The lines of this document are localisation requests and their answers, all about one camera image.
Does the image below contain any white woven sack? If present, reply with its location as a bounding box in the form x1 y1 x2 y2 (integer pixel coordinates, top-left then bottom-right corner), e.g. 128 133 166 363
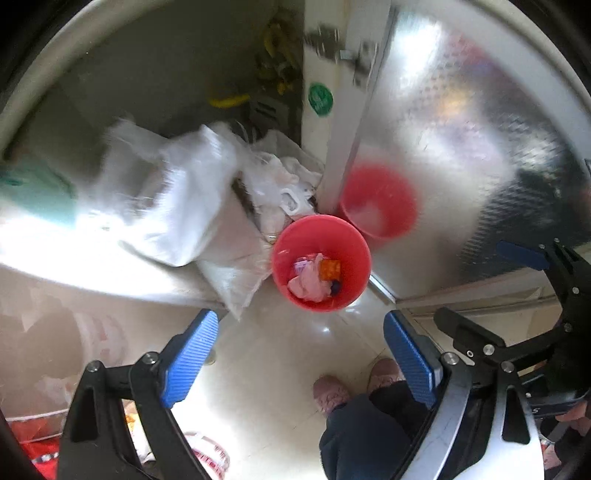
76 117 241 267

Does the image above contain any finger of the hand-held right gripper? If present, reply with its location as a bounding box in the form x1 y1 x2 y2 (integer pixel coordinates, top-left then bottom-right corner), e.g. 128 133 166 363
498 241 591 333
434 307 566 370

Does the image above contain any steel cabinet door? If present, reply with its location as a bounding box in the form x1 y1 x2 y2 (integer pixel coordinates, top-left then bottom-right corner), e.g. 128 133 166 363
323 0 591 305

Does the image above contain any person's dark trouser leg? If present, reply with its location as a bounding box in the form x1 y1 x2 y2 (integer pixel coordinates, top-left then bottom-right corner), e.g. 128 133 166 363
320 381 444 480

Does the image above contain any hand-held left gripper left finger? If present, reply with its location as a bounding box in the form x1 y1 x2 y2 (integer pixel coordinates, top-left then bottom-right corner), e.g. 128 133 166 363
58 309 219 480

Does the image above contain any yellow hose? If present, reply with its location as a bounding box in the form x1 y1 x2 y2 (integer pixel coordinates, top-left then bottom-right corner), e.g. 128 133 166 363
210 14 301 109

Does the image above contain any green round sticker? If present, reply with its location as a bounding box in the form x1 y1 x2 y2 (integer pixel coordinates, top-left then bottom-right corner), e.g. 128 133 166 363
308 82 334 116

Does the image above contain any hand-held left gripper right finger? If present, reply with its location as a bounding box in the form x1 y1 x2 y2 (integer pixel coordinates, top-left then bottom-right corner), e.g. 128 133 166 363
383 310 541 480

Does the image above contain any person's right hand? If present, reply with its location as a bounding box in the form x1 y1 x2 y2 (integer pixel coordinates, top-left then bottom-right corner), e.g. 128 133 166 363
554 401 591 430

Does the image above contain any red bag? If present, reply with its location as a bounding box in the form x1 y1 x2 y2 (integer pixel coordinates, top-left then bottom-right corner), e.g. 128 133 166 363
9 415 61 480

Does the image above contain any white bucket red label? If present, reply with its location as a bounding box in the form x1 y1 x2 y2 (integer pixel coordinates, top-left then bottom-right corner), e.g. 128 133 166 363
185 430 232 480

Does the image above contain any teal bag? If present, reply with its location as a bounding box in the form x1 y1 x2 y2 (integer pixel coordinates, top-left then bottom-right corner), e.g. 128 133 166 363
0 157 77 227

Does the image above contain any red plastic bucket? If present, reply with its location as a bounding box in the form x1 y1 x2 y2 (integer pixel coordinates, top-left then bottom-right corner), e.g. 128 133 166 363
271 215 372 313

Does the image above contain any white bag with handle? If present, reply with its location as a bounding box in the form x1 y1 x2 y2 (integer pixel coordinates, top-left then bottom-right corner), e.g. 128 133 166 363
240 154 324 232

